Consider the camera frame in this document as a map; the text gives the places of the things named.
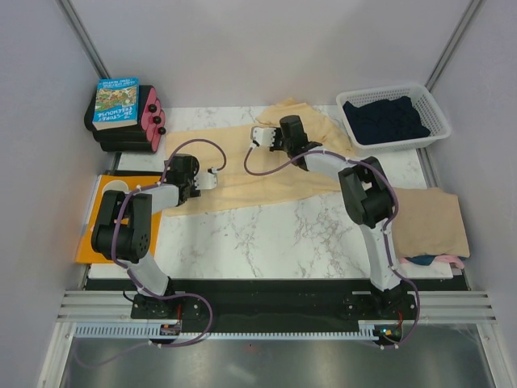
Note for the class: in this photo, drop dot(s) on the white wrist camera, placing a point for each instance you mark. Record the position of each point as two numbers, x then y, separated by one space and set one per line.
206 180
263 137

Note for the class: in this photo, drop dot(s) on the blue illustrated book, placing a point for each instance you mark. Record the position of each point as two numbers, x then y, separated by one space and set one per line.
116 103

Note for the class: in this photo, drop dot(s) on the white plastic basket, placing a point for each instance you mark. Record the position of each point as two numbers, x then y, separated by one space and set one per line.
422 100

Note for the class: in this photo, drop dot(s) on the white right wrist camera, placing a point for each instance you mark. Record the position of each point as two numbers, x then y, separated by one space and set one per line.
263 137

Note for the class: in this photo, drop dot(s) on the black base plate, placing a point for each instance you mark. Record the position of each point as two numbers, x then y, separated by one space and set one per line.
270 306

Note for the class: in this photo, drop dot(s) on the folded beige t-shirt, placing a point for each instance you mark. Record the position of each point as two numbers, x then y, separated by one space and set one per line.
429 222

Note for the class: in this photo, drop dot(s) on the orange board with black border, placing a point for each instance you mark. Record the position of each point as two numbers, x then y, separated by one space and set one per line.
85 253

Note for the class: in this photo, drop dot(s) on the pink and black case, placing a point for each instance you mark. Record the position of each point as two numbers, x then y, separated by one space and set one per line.
144 137

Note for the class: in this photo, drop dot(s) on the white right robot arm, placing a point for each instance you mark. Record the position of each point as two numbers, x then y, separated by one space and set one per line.
368 198

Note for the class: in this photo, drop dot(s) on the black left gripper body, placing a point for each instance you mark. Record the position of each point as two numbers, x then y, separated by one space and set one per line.
193 191

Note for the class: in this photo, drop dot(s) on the folded pink and blue clothes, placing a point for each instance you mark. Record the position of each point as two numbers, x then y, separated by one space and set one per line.
427 260

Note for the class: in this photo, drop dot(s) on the yellow mug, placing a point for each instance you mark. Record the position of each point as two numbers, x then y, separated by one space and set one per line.
116 185

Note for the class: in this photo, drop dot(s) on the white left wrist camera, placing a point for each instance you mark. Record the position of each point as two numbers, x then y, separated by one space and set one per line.
206 180

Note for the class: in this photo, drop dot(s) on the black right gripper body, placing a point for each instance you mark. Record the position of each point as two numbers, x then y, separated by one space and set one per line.
280 144

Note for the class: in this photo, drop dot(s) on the navy t-shirt in basket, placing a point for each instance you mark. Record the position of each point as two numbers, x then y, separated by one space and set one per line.
385 121

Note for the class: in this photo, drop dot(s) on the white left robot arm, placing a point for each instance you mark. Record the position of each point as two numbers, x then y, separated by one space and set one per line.
123 227

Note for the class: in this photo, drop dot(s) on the white slotted cable duct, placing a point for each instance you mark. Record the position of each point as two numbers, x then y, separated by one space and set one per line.
161 331

